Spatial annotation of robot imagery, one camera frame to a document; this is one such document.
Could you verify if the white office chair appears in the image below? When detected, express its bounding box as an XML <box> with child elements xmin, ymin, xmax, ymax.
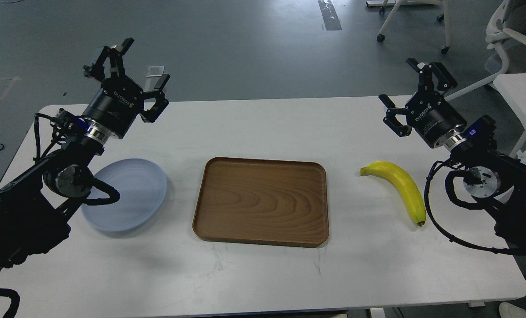
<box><xmin>446</xmin><ymin>0</ymin><xmax>526</xmax><ymax>101</ymax></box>

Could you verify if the yellow banana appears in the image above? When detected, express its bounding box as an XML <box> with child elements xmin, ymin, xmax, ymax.
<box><xmin>359</xmin><ymin>161</ymin><xmax>427</xmax><ymax>227</ymax></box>

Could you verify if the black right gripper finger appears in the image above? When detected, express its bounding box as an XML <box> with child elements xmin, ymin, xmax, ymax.
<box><xmin>379</xmin><ymin>94</ymin><xmax>412</xmax><ymax>137</ymax></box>
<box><xmin>406</xmin><ymin>58</ymin><xmax>458</xmax><ymax>93</ymax></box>

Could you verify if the light blue plate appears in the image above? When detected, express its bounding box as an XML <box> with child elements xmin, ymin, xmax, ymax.
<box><xmin>81</xmin><ymin>159</ymin><xmax>167</xmax><ymax>233</ymax></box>

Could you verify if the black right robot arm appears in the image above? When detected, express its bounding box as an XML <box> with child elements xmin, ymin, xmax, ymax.
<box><xmin>379</xmin><ymin>58</ymin><xmax>526</xmax><ymax>256</ymax></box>

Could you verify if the brown wooden tray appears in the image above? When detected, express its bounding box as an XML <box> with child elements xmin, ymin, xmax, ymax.
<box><xmin>192</xmin><ymin>157</ymin><xmax>330</xmax><ymax>248</ymax></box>

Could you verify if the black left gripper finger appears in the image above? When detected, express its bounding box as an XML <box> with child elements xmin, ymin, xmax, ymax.
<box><xmin>83</xmin><ymin>38</ymin><xmax>135</xmax><ymax>83</ymax></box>
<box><xmin>140</xmin><ymin>74</ymin><xmax>170</xmax><ymax>123</ymax></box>

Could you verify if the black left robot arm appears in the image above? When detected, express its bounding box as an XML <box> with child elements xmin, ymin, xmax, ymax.
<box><xmin>0</xmin><ymin>38</ymin><xmax>170</xmax><ymax>318</ymax></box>

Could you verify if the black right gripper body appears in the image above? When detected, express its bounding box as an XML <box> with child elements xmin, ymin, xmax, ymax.
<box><xmin>406</xmin><ymin>91</ymin><xmax>467</xmax><ymax>148</ymax></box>

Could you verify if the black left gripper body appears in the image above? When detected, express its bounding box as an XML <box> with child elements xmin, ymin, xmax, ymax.
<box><xmin>82</xmin><ymin>78</ymin><xmax>144</xmax><ymax>139</ymax></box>

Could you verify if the white rolling chair base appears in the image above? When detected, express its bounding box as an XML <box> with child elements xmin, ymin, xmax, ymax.
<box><xmin>364</xmin><ymin>0</ymin><xmax>452</xmax><ymax>56</ymax></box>

